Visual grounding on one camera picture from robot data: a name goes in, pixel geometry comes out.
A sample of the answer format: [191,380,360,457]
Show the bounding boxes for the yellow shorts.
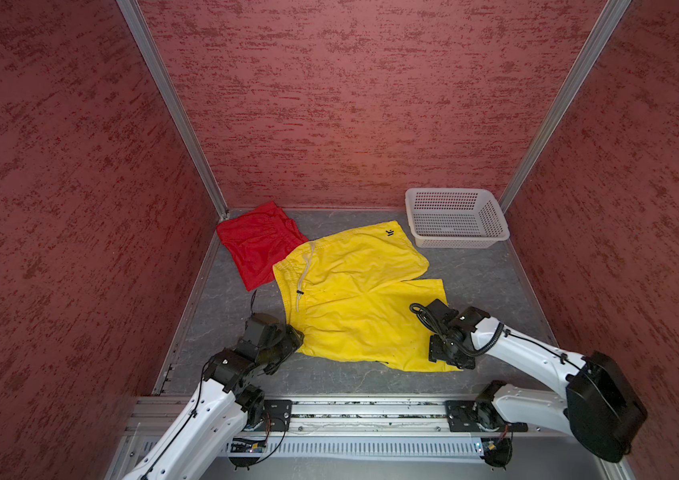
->
[273,221,453,373]

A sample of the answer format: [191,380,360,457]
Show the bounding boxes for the red shorts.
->
[217,202,309,291]

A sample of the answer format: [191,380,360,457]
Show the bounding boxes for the white plastic laundry basket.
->
[405,188,511,249]

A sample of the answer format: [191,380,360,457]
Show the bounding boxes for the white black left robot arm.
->
[126,322,304,479]

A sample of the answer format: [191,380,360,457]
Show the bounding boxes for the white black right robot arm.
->
[409,300,647,467]

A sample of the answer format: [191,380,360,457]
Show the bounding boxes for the right small circuit board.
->
[481,438,497,456]

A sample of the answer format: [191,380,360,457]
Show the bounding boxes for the small circuit board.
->
[481,438,497,456]
[230,439,269,455]

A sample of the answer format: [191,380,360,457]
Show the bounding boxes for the left small circuit board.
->
[230,439,269,455]

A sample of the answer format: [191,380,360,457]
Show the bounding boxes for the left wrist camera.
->
[237,313,285,359]

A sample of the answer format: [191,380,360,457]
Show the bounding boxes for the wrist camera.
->
[237,313,285,359]
[409,299,459,336]

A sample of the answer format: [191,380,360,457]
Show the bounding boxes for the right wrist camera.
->
[409,299,459,336]

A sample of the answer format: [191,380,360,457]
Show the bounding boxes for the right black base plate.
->
[445,400,529,435]

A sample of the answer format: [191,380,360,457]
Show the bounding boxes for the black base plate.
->
[445,400,529,435]
[254,398,294,432]

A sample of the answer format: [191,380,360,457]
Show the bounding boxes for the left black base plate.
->
[254,398,294,432]

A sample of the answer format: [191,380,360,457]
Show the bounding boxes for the white slotted cable duct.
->
[218,436,487,460]

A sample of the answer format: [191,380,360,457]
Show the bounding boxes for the aluminium front rail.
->
[126,394,611,438]

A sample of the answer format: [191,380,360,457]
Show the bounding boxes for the left corner aluminium post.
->
[117,0,229,220]

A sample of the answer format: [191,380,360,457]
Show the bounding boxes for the corner aluminium post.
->
[499,0,631,215]
[117,0,229,220]

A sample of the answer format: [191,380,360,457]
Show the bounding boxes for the right corner aluminium post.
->
[499,0,631,215]

